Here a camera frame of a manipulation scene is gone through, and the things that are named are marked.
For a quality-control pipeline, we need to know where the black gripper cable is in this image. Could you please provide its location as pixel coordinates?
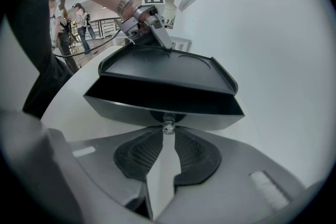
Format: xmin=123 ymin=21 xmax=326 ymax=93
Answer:
xmin=53 ymin=28 xmax=124 ymax=59

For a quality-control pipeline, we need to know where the plain white table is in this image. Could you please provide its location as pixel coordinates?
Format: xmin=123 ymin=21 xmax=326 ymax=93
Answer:
xmin=112 ymin=35 xmax=193 ymax=54

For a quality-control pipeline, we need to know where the black box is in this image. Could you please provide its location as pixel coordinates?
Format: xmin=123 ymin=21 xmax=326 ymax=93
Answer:
xmin=98 ymin=41 xmax=239 ymax=95

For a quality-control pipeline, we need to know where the person's black shirt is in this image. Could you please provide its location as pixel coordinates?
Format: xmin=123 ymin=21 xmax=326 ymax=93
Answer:
xmin=4 ymin=0 xmax=88 ymax=120

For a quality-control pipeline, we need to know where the person's left hand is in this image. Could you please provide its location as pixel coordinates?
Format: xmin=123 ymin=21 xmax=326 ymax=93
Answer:
xmin=122 ymin=2 xmax=148 ymax=25

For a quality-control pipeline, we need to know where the silver wrist bracelet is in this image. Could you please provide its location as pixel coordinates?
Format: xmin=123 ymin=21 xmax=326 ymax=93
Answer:
xmin=116 ymin=0 xmax=138 ymax=17

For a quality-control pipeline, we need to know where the metal railing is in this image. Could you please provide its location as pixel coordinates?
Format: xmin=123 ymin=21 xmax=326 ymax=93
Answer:
xmin=89 ymin=17 xmax=124 ymax=41

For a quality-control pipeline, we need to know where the black plastic tray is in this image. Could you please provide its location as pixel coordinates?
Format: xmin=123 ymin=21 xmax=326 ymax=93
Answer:
xmin=83 ymin=74 xmax=246 ymax=136

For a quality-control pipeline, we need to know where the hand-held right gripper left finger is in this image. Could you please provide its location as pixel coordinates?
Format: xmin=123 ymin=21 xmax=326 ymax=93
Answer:
xmin=48 ymin=125 xmax=165 ymax=224

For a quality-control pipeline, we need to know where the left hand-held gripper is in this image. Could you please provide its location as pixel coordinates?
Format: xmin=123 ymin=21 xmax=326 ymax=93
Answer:
xmin=114 ymin=0 xmax=174 ymax=51

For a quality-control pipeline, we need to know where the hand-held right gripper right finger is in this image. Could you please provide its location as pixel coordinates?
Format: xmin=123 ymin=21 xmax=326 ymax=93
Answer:
xmin=154 ymin=125 xmax=317 ymax=224

